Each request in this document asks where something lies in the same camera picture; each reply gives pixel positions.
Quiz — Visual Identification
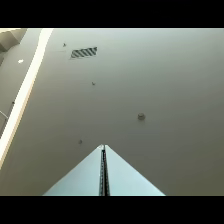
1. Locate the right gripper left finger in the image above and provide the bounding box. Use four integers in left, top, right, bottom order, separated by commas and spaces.
43, 144, 105, 197

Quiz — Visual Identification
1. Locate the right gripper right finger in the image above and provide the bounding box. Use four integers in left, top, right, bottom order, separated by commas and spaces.
104, 144, 166, 197

